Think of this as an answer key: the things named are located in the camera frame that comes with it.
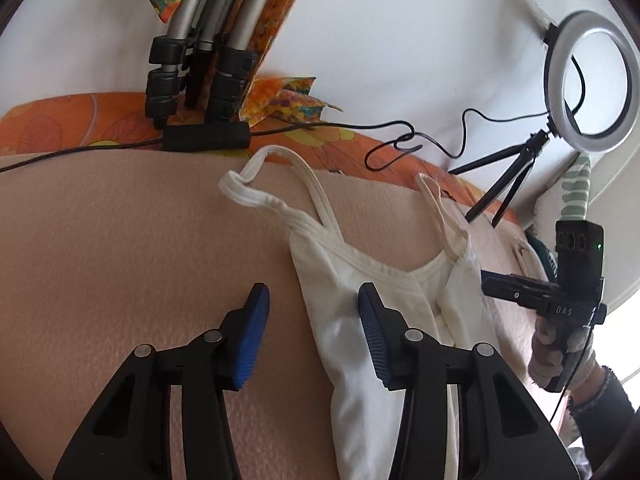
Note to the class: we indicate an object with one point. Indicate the beige blanket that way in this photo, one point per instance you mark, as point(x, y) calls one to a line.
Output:
point(105, 250)

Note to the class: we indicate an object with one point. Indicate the large grey tripod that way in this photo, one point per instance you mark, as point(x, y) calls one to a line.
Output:
point(202, 34)

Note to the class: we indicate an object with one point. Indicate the white camisole top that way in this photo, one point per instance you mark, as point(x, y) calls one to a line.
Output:
point(442, 298)

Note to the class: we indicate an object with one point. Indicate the orange floral bed sheet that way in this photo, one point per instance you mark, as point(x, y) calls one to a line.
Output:
point(118, 118)

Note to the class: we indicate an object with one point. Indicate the right forearm black sleeve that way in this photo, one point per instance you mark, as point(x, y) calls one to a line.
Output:
point(608, 425)

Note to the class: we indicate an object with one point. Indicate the green striped white pillow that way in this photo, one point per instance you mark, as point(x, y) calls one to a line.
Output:
point(566, 199)

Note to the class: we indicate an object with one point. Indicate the right gloved hand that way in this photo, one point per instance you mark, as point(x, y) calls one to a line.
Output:
point(550, 349)

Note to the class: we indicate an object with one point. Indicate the white ring light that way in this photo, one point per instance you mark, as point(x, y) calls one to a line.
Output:
point(591, 83)

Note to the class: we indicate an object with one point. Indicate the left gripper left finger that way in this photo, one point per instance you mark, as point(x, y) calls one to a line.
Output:
point(125, 434)

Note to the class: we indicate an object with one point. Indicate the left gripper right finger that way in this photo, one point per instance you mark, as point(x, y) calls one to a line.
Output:
point(502, 432)

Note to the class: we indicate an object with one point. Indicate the small black ring-light tripod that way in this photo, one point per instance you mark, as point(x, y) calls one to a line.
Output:
point(512, 179)

